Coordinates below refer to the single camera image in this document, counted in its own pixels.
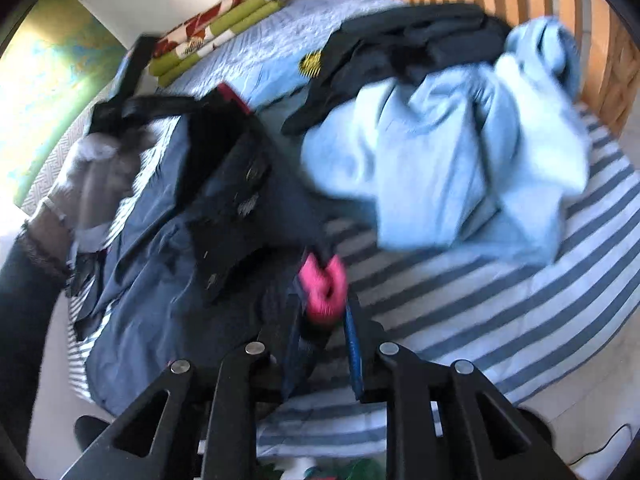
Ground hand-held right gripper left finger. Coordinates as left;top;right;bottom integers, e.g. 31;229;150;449
62;305;311;480

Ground person's left hand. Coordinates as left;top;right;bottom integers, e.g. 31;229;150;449
44;130;156;242

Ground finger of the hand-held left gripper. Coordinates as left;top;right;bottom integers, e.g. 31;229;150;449
192;220;287;305
192;87;331;256

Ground navy blue pants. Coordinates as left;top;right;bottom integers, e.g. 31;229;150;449
72;105;331;416

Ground green cloth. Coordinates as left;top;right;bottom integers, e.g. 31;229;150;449
300;457;388;480

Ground person's left forearm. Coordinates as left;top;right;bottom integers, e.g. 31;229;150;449
0;202;81;463

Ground striped bed cover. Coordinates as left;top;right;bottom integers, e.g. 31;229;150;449
65;0;640;471

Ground blue cloth with yellow print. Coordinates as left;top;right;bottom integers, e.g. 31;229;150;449
240;47;326;108

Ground wall poster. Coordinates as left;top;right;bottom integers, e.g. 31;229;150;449
0;0;131;208

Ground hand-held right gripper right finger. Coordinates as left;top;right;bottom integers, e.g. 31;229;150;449
344;295;576;480

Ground green floral folded blanket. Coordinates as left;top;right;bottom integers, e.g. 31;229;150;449
150;0;286;88

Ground black pants with pink print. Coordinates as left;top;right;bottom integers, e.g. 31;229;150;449
281;2;512;136

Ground light blue garment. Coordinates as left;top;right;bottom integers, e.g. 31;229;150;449
300;16;593;267

